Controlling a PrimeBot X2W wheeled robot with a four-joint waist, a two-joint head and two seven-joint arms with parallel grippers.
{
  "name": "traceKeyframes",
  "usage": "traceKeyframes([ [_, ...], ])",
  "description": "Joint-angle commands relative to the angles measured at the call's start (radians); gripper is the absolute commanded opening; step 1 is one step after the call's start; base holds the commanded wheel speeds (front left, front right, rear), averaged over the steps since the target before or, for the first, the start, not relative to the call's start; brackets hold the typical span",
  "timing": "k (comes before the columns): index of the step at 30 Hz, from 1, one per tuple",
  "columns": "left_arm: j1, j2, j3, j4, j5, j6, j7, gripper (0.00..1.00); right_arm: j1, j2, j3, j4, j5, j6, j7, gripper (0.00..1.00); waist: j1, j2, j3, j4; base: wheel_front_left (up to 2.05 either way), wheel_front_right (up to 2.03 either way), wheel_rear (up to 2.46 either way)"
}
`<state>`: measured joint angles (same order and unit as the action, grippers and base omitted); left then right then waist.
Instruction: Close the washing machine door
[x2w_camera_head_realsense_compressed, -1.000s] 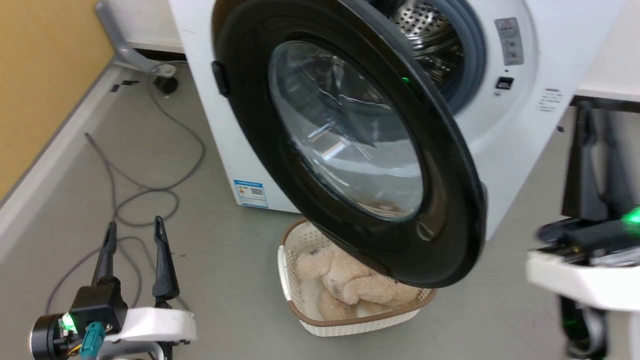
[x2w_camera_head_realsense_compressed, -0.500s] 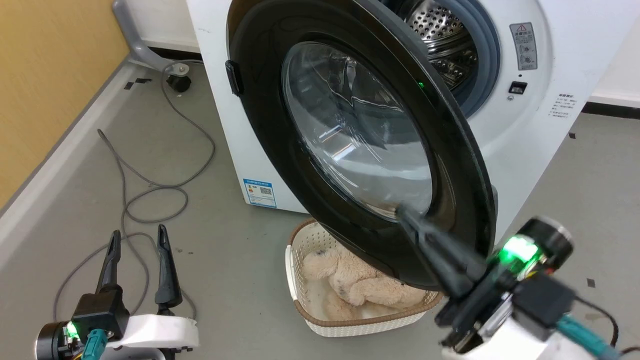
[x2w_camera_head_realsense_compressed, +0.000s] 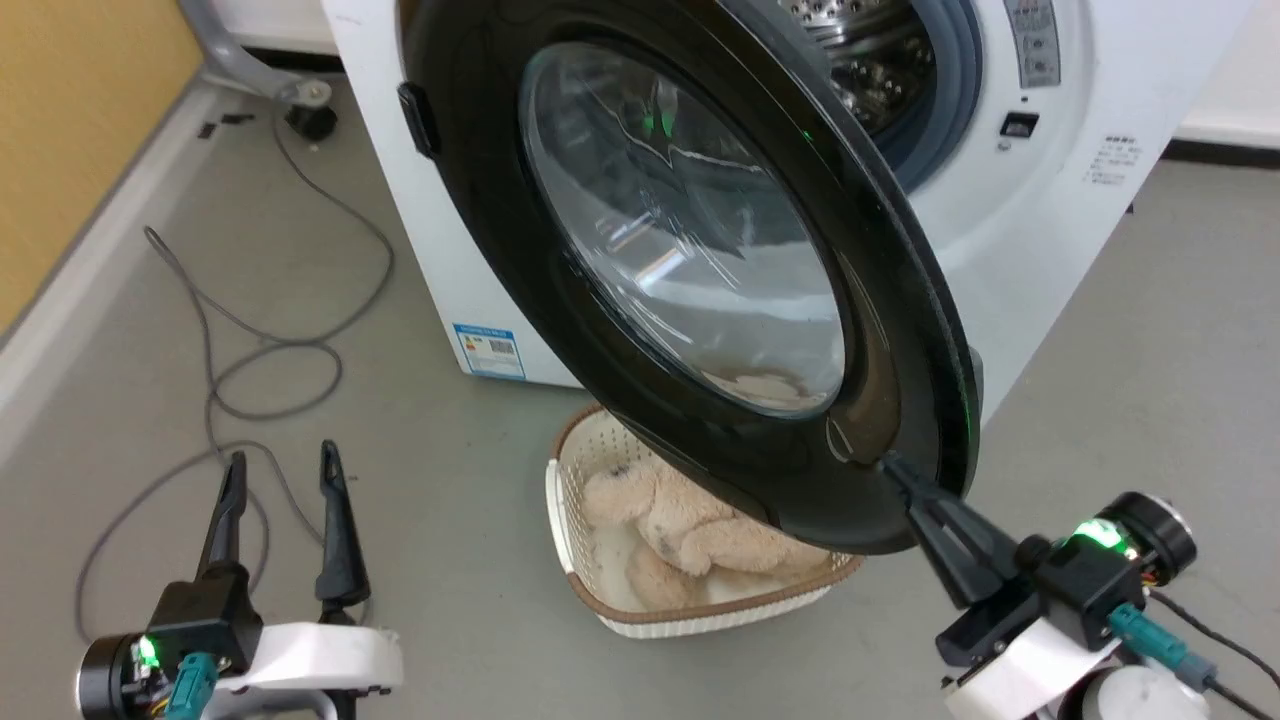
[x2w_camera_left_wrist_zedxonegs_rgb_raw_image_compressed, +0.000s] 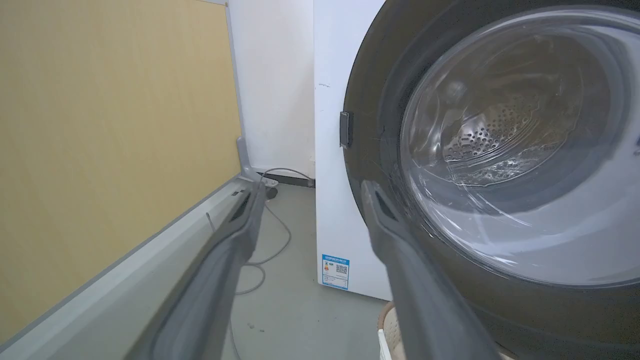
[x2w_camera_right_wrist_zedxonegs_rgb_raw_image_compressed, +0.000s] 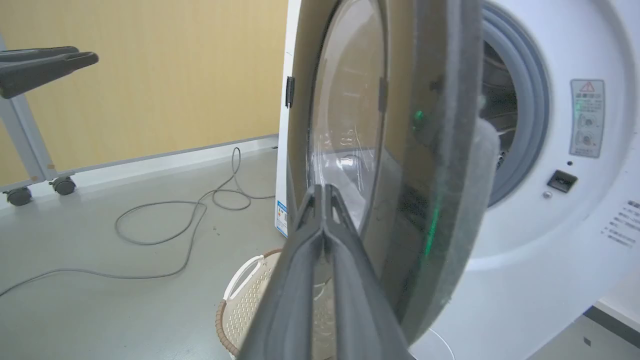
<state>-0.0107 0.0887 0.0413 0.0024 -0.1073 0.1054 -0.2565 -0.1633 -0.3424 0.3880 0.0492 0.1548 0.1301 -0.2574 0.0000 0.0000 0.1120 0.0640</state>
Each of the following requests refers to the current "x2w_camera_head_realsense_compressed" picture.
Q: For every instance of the white laundry basket brown rim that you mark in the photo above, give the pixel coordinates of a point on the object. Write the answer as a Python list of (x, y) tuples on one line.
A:
[(575, 560)]

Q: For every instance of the steel washer drum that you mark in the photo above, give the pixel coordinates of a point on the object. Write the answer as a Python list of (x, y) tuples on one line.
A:
[(875, 70)]

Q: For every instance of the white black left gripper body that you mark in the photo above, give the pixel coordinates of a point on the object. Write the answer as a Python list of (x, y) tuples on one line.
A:
[(320, 655)]

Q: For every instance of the grey washer control panel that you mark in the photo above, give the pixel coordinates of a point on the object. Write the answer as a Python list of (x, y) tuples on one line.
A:
[(1035, 40)]

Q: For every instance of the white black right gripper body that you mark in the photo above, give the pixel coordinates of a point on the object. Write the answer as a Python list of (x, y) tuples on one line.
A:
[(1080, 595)]

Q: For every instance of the black round glass washer door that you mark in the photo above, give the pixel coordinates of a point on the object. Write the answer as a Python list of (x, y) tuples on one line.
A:
[(560, 330)]

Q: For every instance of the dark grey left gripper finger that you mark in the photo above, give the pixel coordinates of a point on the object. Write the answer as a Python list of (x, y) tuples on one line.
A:
[(340, 550), (228, 520)]

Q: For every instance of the beige plush teddy bear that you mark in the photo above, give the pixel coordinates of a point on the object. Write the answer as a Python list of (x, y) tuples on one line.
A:
[(680, 530)]

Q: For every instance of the grey rubber door gasket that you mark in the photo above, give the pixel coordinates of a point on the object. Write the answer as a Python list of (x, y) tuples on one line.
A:
[(950, 110)]

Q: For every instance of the white front-load washing machine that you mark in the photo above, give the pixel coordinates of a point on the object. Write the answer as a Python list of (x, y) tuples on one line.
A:
[(1040, 260)]

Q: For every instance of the blue energy label sticker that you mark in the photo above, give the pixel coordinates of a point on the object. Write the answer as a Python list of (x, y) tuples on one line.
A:
[(490, 350)]

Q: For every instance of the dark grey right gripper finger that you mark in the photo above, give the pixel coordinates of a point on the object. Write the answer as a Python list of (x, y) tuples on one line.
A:
[(985, 630), (965, 550)]

